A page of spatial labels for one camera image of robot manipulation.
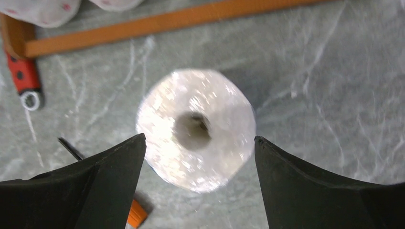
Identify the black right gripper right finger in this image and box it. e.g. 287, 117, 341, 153
255, 136, 405, 229

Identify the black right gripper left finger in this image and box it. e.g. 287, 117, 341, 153
0, 134, 146, 229

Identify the blue roll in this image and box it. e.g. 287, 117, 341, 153
136, 69, 256, 193

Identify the orange wooden shelf rack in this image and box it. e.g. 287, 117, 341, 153
0, 0, 320, 60

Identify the white roll with red print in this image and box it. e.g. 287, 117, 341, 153
0, 0, 81, 28

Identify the white paper towel roll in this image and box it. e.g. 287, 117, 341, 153
91, 0, 144, 12

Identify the black orange screwdriver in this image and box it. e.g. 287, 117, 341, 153
58, 137, 148, 229

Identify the red adjustable wrench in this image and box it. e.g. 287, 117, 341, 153
5, 52, 44, 111

